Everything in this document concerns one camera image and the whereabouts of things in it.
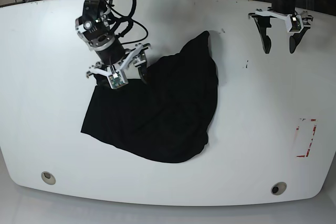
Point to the black t-shirt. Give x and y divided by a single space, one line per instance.
165 118

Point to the right table grommet hole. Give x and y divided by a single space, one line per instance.
278 188

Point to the table grommet hole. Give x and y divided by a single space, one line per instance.
278 188
48 178

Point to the left table grommet hole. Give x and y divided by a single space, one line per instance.
48 178

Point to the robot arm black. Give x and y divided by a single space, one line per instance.
100 27
297 24

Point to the red tape marking rectangle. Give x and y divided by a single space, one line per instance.
304 136

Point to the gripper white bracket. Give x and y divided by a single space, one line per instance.
296 23
115 60

